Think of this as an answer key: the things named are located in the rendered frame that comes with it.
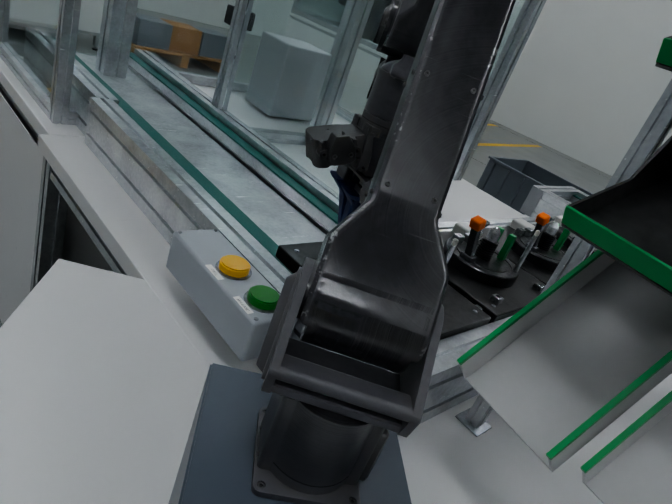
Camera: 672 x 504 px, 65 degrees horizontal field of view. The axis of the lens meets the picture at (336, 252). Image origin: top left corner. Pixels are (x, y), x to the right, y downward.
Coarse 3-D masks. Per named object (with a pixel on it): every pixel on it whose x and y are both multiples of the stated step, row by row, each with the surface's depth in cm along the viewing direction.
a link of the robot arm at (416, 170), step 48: (480, 0) 28; (432, 48) 28; (480, 48) 28; (432, 96) 28; (480, 96) 28; (384, 144) 31; (432, 144) 28; (384, 192) 28; (432, 192) 28; (336, 240) 28; (384, 240) 28; (432, 240) 28; (336, 288) 27; (384, 288) 28; (432, 288) 28; (336, 336) 28; (384, 336) 28
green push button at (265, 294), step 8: (256, 288) 64; (264, 288) 65; (272, 288) 65; (248, 296) 63; (256, 296) 63; (264, 296) 63; (272, 296) 64; (256, 304) 62; (264, 304) 62; (272, 304) 63
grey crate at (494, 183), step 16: (496, 160) 262; (512, 160) 280; (528, 160) 293; (496, 176) 264; (512, 176) 258; (528, 176) 252; (544, 176) 287; (496, 192) 264; (512, 192) 258; (528, 192) 252
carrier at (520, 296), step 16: (464, 224) 107; (448, 240) 96; (464, 240) 98; (496, 240) 93; (512, 240) 95; (464, 256) 91; (480, 256) 94; (496, 256) 97; (448, 272) 89; (464, 272) 90; (480, 272) 89; (496, 272) 91; (512, 272) 93; (464, 288) 85; (480, 288) 87; (496, 288) 90; (512, 288) 92; (528, 288) 94; (480, 304) 82; (496, 304) 84; (512, 304) 86; (496, 320) 81
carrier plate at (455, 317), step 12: (276, 252) 77; (288, 252) 75; (300, 252) 77; (312, 252) 78; (288, 264) 75; (300, 264) 74; (444, 300) 79; (456, 300) 80; (468, 300) 82; (444, 312) 76; (456, 312) 77; (468, 312) 78; (480, 312) 80; (444, 324) 73; (456, 324) 74; (468, 324) 75; (480, 324) 78; (444, 336) 71
